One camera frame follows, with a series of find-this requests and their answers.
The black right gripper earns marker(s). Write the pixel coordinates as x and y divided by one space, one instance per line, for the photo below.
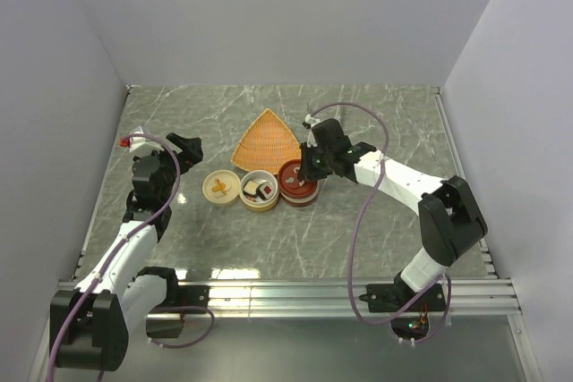
306 171

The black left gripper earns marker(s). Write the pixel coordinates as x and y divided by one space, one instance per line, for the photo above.
192 147

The metal tongs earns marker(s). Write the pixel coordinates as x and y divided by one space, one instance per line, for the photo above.
333 110

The cream lid with orange handle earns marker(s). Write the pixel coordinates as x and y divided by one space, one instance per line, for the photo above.
221 187

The red lid with white handle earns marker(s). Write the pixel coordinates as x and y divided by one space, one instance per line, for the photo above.
289 180

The sushi roll green centre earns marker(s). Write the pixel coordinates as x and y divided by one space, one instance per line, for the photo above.
251 188

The sushi roll red centre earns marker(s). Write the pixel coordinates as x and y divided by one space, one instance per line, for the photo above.
264 190

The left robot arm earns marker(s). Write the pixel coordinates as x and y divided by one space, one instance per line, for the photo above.
90 325

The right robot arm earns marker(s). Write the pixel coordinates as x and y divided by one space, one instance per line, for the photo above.
450 220

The red bowl silver inside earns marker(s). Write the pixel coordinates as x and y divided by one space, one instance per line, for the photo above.
302 200

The woven bamboo tray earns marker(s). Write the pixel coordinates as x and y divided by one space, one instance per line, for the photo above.
267 144

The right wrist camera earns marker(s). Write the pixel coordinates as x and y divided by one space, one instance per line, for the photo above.
310 121

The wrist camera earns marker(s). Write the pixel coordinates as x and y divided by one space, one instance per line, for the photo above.
138 146
310 121

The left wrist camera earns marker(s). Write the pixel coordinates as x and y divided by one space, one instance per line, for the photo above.
138 146

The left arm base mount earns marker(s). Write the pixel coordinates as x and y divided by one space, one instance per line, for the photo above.
168 319

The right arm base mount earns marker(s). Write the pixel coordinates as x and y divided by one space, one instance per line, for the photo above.
415 317

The aluminium front rail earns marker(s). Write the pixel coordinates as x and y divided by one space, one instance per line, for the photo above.
328 298

